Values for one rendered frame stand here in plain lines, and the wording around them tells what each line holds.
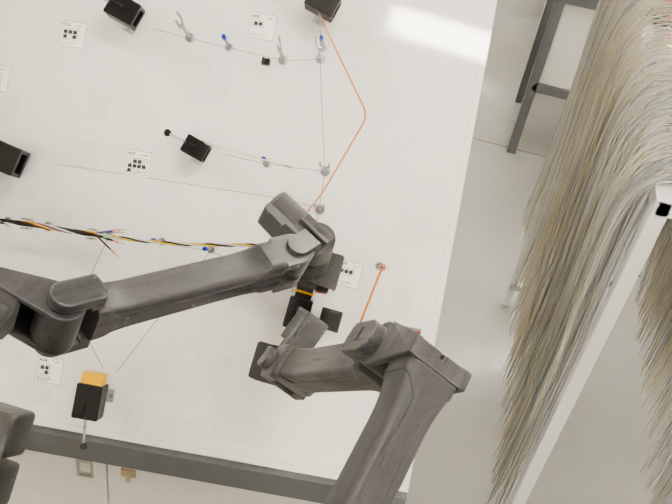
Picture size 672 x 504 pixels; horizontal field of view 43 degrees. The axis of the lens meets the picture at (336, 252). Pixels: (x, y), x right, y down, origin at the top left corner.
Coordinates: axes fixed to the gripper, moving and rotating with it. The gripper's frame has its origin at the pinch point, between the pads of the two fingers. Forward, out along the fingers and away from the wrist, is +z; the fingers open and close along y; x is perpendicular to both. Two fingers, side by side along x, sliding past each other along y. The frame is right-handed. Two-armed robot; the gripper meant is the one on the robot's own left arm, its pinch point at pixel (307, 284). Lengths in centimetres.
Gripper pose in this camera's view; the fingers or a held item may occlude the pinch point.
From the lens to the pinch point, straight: 152.9
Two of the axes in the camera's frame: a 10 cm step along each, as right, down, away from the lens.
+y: -9.6, -2.7, 0.0
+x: -2.5, 8.7, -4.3
